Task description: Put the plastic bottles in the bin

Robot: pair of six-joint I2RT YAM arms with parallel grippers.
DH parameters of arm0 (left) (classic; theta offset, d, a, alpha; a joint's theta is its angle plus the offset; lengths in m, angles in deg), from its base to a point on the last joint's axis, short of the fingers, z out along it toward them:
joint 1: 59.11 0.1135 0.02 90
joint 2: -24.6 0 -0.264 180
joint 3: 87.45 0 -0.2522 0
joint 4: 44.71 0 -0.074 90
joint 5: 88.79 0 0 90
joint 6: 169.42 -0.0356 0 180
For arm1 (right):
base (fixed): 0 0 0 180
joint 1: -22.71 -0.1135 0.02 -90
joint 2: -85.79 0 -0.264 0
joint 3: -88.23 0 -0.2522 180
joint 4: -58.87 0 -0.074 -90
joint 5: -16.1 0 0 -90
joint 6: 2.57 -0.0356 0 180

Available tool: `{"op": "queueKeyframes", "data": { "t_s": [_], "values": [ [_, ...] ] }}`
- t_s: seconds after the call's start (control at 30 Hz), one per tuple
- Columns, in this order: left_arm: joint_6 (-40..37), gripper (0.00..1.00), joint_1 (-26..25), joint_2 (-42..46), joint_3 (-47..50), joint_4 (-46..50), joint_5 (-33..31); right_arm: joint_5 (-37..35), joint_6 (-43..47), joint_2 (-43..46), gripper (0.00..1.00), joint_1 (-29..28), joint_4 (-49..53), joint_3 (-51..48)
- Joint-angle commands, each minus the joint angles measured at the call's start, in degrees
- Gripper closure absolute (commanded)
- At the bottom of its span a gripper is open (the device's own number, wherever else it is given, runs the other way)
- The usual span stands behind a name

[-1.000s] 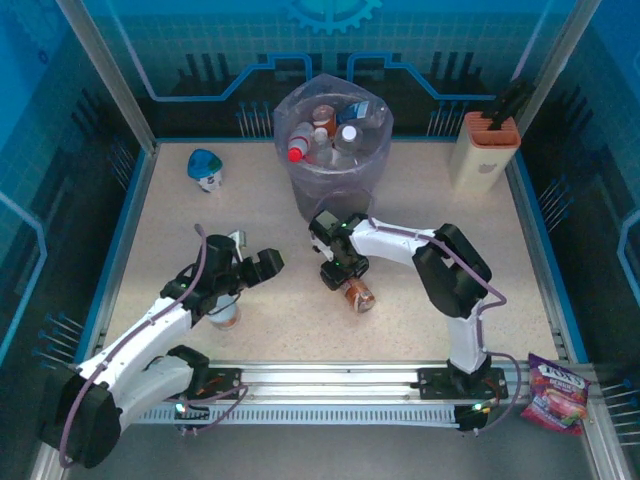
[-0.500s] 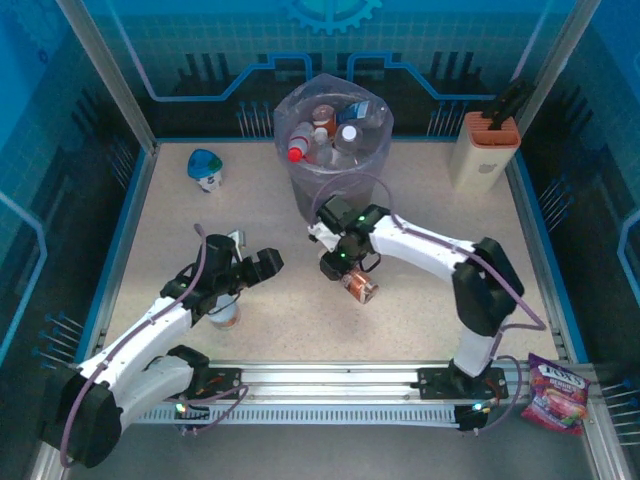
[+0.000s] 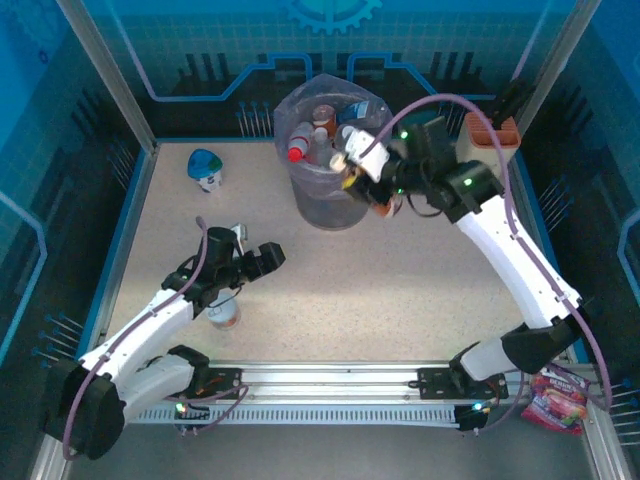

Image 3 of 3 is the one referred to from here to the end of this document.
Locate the white bottle red label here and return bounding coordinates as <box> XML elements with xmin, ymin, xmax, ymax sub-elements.
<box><xmin>288</xmin><ymin>121</ymin><xmax>315</xmax><ymax>164</ymax></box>

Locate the grey round waste bin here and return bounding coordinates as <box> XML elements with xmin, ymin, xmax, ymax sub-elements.
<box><xmin>273</xmin><ymin>73</ymin><xmax>394</xmax><ymax>230</ymax></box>

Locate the clear purple bin liner bag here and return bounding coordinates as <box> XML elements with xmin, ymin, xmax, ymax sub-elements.
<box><xmin>273</xmin><ymin>73</ymin><xmax>394</xmax><ymax>199</ymax></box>

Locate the beige knife block orange top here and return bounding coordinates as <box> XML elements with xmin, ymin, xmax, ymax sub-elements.
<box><xmin>457</xmin><ymin>110</ymin><xmax>522</xmax><ymax>176</ymax></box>

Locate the tin can pull tab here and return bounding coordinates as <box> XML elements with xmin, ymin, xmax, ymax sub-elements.
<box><xmin>207</xmin><ymin>293</ymin><xmax>242</xmax><ymax>330</ymax></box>

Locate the red purple candy bag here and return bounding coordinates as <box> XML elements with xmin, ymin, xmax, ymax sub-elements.
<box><xmin>520</xmin><ymin>363</ymin><xmax>591</xmax><ymax>436</ymax></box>

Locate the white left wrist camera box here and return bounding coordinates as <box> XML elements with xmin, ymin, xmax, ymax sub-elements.
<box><xmin>229</xmin><ymin>223</ymin><xmax>250</xmax><ymax>254</ymax></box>

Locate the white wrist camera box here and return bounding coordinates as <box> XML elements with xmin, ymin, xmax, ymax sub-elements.
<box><xmin>229</xmin><ymin>223</ymin><xmax>250</xmax><ymax>254</ymax></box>
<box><xmin>346</xmin><ymin>128</ymin><xmax>392</xmax><ymax>182</ymax></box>

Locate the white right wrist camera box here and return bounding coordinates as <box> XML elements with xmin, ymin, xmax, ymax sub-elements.
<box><xmin>346</xmin><ymin>128</ymin><xmax>392</xmax><ymax>182</ymax></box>

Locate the black knife handle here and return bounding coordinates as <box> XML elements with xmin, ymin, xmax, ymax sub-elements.
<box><xmin>492</xmin><ymin>79</ymin><xmax>532</xmax><ymax>121</ymax></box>

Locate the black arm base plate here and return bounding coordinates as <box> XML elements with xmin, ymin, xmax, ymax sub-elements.
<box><xmin>169</xmin><ymin>367</ymin><xmax>245</xmax><ymax>401</ymax></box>
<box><xmin>417</xmin><ymin>367</ymin><xmax>509</xmax><ymax>401</ymax></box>

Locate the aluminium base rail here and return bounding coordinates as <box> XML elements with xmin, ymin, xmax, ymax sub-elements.
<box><xmin>124</xmin><ymin>358</ymin><xmax>599</xmax><ymax>402</ymax></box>

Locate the aluminium frame post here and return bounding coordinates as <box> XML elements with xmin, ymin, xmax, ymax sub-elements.
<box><xmin>512</xmin><ymin>0</ymin><xmax>596</xmax><ymax>126</ymax></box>
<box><xmin>54</xmin><ymin>0</ymin><xmax>160</xmax><ymax>154</ymax></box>

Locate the slotted grey cable duct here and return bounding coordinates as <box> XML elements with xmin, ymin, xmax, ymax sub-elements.
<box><xmin>124</xmin><ymin>405</ymin><xmax>461</xmax><ymax>426</ymax></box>

